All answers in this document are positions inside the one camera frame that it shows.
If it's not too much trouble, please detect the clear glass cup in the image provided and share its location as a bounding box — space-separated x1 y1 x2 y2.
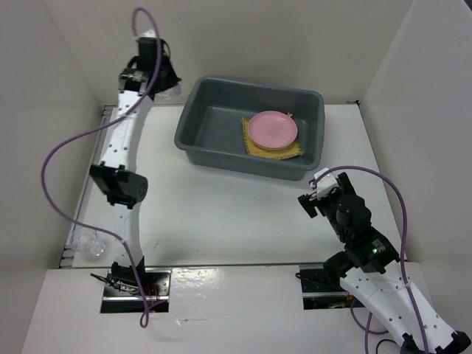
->
155 83 182 100
70 226 106 260

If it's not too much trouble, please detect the yellow woven bamboo mat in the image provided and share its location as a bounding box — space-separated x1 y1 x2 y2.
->
241 113 304 160

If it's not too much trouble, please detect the pink bear plate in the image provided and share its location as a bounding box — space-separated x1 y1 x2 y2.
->
247 111 298 148

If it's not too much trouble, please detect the cream bear plate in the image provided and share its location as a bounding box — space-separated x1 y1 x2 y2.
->
248 137 298 151

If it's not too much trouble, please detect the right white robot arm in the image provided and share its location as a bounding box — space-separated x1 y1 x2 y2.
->
298 167 471 353

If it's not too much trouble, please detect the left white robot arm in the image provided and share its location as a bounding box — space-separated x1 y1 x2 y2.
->
89 32 181 295

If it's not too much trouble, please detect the grey plastic bin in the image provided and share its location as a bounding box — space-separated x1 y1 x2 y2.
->
174 77 325 181

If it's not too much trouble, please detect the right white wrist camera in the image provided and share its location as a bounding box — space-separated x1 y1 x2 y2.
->
310 167 339 200

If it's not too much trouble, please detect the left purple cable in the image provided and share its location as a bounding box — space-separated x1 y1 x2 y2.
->
40 7 163 329

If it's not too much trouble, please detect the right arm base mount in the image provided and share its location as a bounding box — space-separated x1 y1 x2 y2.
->
295 263 353 310

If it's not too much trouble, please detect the black cable loop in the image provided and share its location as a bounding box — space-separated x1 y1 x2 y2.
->
375 339 399 354

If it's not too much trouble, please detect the aluminium frame rail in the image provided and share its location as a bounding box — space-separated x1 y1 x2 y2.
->
58 105 116 268

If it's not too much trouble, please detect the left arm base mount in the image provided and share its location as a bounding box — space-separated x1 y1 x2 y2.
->
90 268 172 314

